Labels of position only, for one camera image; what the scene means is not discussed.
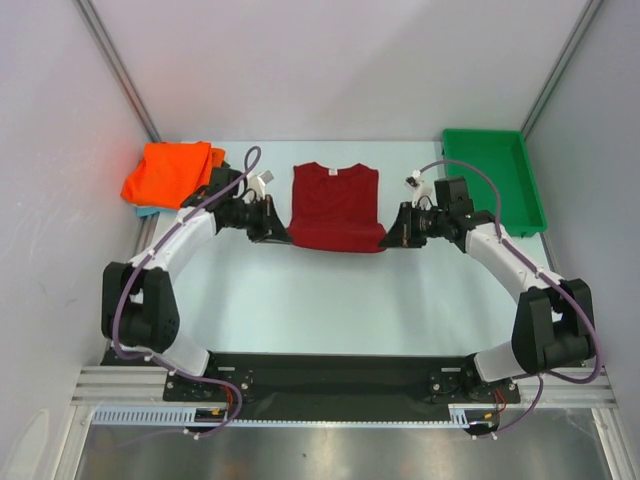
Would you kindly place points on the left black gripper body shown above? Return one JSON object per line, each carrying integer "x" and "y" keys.
{"x": 249, "y": 217}

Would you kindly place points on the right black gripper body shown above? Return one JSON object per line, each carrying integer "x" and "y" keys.
{"x": 406, "y": 226}

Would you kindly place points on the dark red t-shirt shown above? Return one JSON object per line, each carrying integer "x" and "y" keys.
{"x": 336, "y": 210}

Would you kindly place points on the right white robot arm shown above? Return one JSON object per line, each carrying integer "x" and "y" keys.
{"x": 553, "y": 324}

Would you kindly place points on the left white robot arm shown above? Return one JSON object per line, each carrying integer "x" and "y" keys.
{"x": 140, "y": 314}

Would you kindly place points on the orange folded t-shirt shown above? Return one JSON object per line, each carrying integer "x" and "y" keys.
{"x": 169, "y": 172}

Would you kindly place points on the green plastic tray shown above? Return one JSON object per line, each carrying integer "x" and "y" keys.
{"x": 499, "y": 176}

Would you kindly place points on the light blue folded t-shirt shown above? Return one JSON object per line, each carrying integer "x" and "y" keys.
{"x": 146, "y": 211}

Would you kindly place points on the front aluminium extrusion beam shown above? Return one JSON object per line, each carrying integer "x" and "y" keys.
{"x": 145, "y": 386}

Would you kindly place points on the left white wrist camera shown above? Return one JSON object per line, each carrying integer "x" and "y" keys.
{"x": 257, "y": 184}

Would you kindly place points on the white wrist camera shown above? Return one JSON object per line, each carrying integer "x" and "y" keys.
{"x": 257, "y": 184}
{"x": 420, "y": 190}

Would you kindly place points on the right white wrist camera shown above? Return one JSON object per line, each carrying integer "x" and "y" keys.
{"x": 420, "y": 190}

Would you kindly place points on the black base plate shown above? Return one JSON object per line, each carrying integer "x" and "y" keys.
{"x": 340, "y": 388}

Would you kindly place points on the light blue cable duct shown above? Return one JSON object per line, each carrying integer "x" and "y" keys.
{"x": 186, "y": 417}

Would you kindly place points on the right rear aluminium post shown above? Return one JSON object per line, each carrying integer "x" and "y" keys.
{"x": 570, "y": 48}

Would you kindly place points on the aluminium post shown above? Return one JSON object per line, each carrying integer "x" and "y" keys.
{"x": 570, "y": 48}
{"x": 107, "y": 48}

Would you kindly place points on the left rear aluminium post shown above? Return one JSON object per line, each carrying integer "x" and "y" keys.
{"x": 107, "y": 48}

